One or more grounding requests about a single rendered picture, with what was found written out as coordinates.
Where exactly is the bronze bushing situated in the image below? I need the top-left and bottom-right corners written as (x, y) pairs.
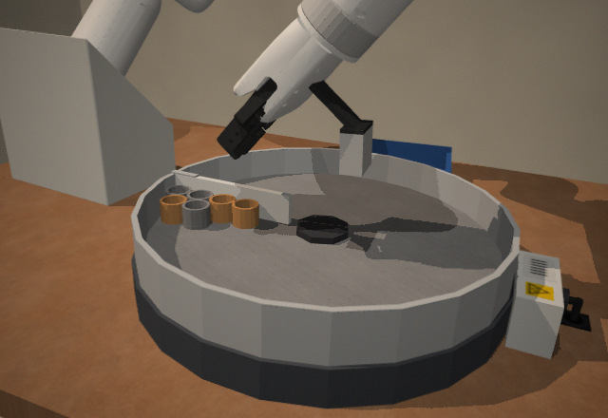
top-left (160, 195), bottom-right (187, 225)
top-left (209, 194), bottom-right (236, 223)
top-left (232, 199), bottom-right (259, 229)

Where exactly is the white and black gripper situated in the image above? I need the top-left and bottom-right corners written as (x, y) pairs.
top-left (217, 4), bottom-right (360, 160)

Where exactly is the grey metal bushing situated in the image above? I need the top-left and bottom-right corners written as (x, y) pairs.
top-left (187, 190), bottom-right (214, 201)
top-left (165, 185), bottom-right (192, 197)
top-left (181, 199), bottom-right (211, 230)

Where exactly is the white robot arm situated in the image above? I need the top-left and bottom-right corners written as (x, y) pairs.
top-left (71, 0), bottom-right (413, 177)

